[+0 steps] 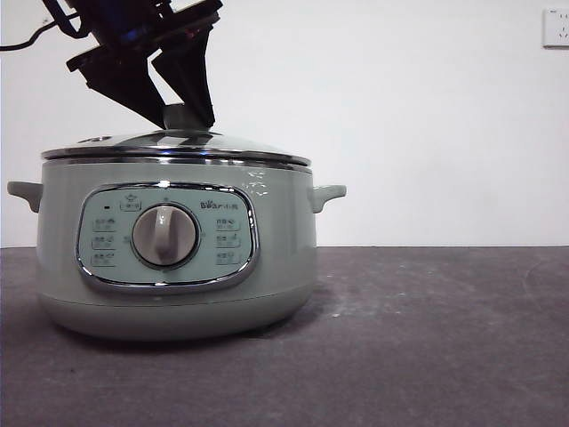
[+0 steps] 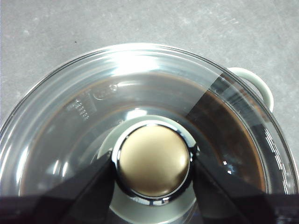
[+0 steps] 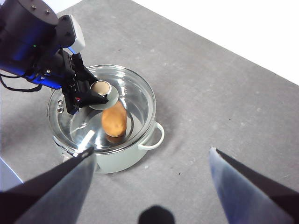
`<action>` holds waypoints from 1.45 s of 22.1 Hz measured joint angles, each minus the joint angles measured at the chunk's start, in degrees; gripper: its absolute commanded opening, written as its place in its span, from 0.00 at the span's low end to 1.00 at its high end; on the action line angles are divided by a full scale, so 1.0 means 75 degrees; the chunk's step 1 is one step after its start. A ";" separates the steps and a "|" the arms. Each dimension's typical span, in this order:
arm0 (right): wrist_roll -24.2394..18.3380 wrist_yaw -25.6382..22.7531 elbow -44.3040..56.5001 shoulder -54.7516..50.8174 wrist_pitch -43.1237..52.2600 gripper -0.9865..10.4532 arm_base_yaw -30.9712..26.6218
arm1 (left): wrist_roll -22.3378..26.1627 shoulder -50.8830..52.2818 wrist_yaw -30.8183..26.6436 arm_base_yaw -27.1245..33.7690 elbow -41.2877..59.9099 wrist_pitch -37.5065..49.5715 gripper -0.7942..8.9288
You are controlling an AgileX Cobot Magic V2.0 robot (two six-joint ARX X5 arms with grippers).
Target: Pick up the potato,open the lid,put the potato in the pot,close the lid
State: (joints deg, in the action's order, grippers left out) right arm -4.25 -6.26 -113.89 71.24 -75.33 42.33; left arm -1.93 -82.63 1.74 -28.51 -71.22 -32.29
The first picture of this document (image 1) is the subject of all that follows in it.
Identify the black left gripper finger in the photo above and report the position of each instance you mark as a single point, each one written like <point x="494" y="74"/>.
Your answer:
<point x="124" y="84"/>
<point x="189" y="71"/>

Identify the pale green electric cooking pot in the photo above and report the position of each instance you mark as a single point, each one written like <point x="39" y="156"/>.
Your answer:
<point x="284" y="222"/>

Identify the glass lid with green knob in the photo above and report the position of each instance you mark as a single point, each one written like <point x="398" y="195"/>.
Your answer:
<point x="133" y="142"/>

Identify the white wall socket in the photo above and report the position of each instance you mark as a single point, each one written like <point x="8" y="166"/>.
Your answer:
<point x="558" y="27"/>

